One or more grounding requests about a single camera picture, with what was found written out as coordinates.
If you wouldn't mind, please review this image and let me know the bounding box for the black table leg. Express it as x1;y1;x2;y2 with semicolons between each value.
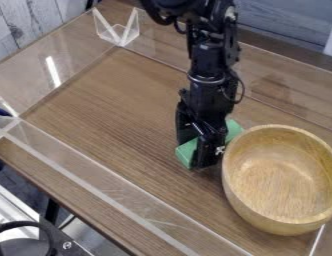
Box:
45;199;61;225

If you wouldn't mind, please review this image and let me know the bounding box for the light wooden bowl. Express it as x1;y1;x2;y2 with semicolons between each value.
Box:
222;124;332;236

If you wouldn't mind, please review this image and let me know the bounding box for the black metal bracket with screw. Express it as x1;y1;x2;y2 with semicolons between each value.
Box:
51;228;94;256

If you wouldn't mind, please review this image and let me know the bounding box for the blue object at left edge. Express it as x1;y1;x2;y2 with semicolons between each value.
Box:
0;108;12;117

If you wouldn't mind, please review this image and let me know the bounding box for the green rectangular block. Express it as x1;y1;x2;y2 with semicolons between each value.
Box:
175;119;244;169

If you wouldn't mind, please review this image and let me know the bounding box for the black cable loop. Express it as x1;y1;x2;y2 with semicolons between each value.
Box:
0;220;59;256

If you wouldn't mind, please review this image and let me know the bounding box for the clear acrylic corner bracket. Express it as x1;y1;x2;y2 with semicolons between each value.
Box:
93;8;139;47

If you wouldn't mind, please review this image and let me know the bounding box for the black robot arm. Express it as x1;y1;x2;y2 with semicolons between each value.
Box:
139;0;245;169

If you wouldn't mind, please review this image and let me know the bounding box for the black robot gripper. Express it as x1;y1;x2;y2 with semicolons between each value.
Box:
175;75;240;169

